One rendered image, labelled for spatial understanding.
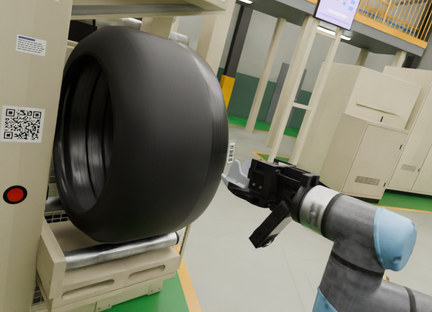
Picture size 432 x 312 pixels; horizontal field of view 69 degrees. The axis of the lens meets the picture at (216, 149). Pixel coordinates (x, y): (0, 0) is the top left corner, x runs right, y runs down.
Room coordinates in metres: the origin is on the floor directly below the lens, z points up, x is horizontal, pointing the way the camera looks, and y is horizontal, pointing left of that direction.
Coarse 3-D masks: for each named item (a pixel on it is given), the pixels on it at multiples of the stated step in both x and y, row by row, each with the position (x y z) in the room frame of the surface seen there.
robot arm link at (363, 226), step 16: (336, 208) 0.44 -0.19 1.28; (352, 208) 0.43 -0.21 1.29; (368, 208) 0.43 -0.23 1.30; (384, 208) 0.43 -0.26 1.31; (336, 224) 0.43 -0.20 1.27; (352, 224) 0.42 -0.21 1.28; (368, 224) 0.41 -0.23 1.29; (384, 224) 0.40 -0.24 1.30; (400, 224) 0.39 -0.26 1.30; (336, 240) 0.43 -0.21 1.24; (352, 240) 0.41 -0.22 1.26; (368, 240) 0.40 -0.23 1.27; (384, 240) 0.38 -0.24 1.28; (400, 240) 0.38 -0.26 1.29; (352, 256) 0.40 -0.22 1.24; (368, 256) 0.39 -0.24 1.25; (384, 256) 0.38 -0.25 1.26; (400, 256) 0.38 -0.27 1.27
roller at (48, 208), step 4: (48, 200) 0.86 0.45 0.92; (52, 200) 0.87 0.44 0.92; (56, 200) 0.87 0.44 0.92; (48, 204) 0.85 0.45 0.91; (52, 204) 0.86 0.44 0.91; (56, 204) 0.87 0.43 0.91; (60, 204) 0.88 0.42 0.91; (44, 208) 0.84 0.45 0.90; (48, 208) 0.85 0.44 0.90; (52, 208) 0.86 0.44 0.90; (56, 208) 0.87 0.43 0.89; (60, 208) 0.88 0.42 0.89
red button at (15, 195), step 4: (16, 188) 0.61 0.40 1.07; (8, 192) 0.60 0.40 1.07; (12, 192) 0.60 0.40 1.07; (16, 192) 0.61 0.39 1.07; (20, 192) 0.62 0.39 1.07; (8, 196) 0.60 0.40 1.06; (12, 196) 0.61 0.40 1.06; (16, 196) 0.61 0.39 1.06; (20, 196) 0.62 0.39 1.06; (12, 200) 0.61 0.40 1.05; (16, 200) 0.61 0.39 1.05
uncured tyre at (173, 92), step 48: (96, 48) 0.76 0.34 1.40; (144, 48) 0.72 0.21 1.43; (96, 96) 1.06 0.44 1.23; (144, 96) 0.64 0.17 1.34; (192, 96) 0.72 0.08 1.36; (96, 144) 1.06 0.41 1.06; (144, 144) 0.61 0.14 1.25; (192, 144) 0.68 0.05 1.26; (96, 192) 0.96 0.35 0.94; (144, 192) 0.61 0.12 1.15; (192, 192) 0.70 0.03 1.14; (96, 240) 0.71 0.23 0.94
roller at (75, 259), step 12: (144, 240) 0.79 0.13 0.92; (156, 240) 0.81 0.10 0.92; (168, 240) 0.84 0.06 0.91; (72, 252) 0.66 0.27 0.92; (84, 252) 0.67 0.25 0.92; (96, 252) 0.69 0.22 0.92; (108, 252) 0.71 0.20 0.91; (120, 252) 0.73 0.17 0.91; (132, 252) 0.75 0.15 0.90; (72, 264) 0.64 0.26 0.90; (84, 264) 0.66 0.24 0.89
